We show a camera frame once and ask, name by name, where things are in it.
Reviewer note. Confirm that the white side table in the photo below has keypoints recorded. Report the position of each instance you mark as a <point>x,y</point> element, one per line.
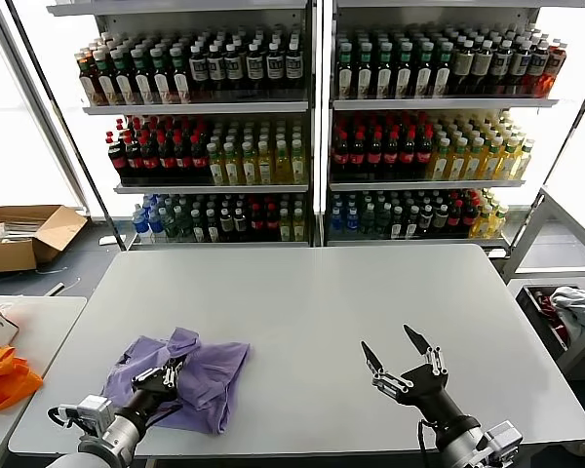
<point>49,322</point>

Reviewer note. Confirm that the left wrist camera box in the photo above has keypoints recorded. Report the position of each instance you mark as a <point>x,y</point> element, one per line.
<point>90,409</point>

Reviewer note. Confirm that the yellow juice bottle white cap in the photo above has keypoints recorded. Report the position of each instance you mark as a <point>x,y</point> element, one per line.
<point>475,166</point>
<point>232,170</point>
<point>216,170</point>
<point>491,165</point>
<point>440,166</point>
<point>298,169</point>
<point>249,170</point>
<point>457,166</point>
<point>507,165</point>
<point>265,169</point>
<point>282,169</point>
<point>522,163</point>

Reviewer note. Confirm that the small dark bottle white label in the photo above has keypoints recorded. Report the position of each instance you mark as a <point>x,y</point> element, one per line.
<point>411,224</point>
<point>240,225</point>
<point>425,222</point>
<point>212,228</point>
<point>396,225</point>
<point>440,220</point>
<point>198,228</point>
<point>226,225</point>

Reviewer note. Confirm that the blue water bottle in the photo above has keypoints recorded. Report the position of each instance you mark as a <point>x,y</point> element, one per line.
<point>352,224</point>
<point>156,226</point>
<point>337,224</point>
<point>140,226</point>

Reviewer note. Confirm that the metal drinks shelf rack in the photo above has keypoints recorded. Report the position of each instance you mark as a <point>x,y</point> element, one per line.
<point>443,103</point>
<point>195,108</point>

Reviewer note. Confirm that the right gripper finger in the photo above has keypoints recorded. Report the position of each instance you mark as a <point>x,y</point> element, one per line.
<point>390,381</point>
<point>431,358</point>

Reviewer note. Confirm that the open cardboard box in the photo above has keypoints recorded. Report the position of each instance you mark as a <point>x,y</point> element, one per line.
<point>10,256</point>

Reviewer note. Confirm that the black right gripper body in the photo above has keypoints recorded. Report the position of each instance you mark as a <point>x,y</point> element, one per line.
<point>434,395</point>

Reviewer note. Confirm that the black slanted pole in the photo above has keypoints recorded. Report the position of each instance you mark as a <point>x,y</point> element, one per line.
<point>69,146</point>
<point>563,146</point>

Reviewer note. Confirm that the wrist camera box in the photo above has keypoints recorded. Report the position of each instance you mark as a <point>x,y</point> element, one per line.
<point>502,439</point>
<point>90,409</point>

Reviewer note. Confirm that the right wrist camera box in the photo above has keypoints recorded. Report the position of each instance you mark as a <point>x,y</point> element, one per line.
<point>502,439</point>

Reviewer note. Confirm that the grey metal cart frame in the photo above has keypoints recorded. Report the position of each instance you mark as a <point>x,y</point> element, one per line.
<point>529,229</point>

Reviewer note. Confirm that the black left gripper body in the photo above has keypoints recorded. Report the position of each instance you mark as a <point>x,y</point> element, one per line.
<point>151,397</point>

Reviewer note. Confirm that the dark bottle beige label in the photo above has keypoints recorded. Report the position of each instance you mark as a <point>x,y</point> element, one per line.
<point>462,66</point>
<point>481,66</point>

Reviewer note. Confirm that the orange fabric bag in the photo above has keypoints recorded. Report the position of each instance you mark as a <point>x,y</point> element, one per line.
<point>5,385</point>

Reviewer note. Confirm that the cola bottle red cap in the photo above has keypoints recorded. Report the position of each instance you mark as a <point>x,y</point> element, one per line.
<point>391,156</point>
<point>167,163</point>
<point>408,156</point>
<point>374,156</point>
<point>200,163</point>
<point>116,161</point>
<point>133,163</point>
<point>357,156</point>
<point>340,156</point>
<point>183,163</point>
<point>150,163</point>
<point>424,156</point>

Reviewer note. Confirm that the red garment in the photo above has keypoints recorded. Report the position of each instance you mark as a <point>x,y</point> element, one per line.
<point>546,304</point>

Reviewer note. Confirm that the dark drink bottle white label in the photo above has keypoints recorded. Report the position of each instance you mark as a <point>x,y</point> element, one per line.
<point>255,67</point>
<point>273,67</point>
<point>292,66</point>
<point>198,68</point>
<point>233,68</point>
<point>216,68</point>

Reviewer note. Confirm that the tea bottle green white label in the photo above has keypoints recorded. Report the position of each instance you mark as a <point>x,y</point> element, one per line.
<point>383,73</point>
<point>142,80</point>
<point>345,73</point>
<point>441,73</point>
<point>364,73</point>
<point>161,78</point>
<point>103,80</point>
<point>179,78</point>
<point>403,73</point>
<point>423,73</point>
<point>123,80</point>

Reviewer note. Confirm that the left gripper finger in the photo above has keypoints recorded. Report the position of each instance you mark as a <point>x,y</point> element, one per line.
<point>151,375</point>
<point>174,376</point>

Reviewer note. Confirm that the purple printed t-shirt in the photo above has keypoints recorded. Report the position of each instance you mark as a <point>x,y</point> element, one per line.
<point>209,380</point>

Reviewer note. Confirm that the white grey garment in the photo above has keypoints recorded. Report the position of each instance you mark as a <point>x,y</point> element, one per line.
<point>575,304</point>

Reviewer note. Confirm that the small yellow drink bottle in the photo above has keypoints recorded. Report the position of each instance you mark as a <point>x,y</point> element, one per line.
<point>285,228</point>
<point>298,228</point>
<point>481,224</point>
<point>496,223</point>

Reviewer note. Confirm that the red tea bottle white label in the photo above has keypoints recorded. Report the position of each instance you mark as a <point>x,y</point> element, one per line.
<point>87,83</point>

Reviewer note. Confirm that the black storage bin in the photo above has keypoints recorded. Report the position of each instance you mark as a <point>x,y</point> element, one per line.
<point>541,317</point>

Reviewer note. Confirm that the small cola bottle red label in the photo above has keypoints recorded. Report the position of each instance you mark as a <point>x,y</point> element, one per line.
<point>468,218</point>
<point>454,219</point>
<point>272,224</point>
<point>257,224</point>

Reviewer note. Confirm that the green label water bottle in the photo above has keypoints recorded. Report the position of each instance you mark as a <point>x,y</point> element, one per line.
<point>367,223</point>
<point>184,225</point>
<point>381,223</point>
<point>170,225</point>

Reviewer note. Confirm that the dark bottle pale label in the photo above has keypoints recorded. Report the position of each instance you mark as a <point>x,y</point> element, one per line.
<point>519,66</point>
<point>501,63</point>

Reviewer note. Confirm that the white plastic tubes bundle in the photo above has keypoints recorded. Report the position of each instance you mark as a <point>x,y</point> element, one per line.
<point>22,231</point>

